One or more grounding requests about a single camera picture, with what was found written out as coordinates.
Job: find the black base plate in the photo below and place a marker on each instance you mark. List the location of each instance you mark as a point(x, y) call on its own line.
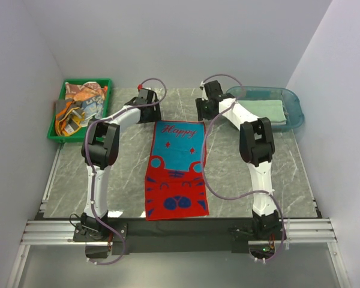
point(237, 235)

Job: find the red blue patterned cloth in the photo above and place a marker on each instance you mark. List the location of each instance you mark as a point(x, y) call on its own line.
point(174, 185)

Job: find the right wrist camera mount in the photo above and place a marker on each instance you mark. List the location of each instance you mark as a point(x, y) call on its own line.
point(202, 88)

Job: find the aluminium mounting rail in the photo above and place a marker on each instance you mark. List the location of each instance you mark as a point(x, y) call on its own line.
point(66, 192)

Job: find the blue translucent plastic tub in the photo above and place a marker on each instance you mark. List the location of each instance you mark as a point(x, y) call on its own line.
point(291, 103)

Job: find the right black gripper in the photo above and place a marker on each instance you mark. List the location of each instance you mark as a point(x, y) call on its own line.
point(201, 115)

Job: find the green panda towel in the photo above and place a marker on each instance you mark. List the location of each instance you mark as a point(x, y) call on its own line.
point(272, 109)

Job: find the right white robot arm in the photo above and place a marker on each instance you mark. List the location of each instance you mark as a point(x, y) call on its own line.
point(256, 148)

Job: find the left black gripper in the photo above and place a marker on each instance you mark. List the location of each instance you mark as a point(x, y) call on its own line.
point(156, 115)

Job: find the orange yellow cloth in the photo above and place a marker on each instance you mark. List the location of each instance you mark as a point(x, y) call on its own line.
point(69, 116)

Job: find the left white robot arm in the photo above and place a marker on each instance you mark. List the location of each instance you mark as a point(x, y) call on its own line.
point(100, 150)

